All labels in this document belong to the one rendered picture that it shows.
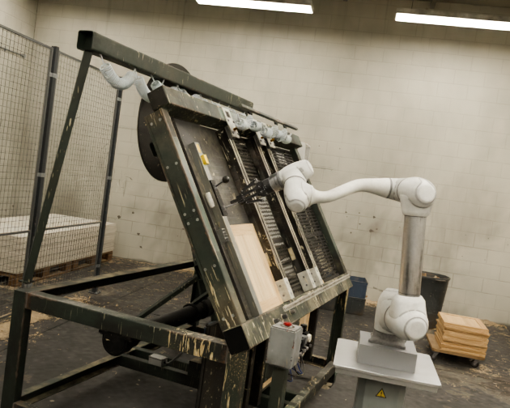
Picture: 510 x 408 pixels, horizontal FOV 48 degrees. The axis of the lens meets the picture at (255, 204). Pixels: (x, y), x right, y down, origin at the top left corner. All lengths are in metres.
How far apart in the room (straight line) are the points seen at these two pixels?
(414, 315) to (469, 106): 6.07
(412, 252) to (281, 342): 0.73
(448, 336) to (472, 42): 4.31
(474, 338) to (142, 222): 5.18
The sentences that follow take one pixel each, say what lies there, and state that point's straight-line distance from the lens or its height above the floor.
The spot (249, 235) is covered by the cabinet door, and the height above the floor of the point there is 1.25.
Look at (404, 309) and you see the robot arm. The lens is 2.77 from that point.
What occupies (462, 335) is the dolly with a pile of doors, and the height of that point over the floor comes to 0.31.
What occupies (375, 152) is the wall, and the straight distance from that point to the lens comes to 8.39.
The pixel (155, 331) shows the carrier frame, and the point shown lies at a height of 0.77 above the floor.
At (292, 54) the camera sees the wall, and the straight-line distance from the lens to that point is 8.66.
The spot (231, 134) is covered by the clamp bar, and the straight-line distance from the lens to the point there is 3.42.
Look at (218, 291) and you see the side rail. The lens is 2.71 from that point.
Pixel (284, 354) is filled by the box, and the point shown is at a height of 0.82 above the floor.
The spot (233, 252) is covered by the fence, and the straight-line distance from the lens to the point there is 2.92.
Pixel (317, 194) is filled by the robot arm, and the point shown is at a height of 1.54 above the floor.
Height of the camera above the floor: 1.59
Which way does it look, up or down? 3 degrees down
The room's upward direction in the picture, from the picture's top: 8 degrees clockwise
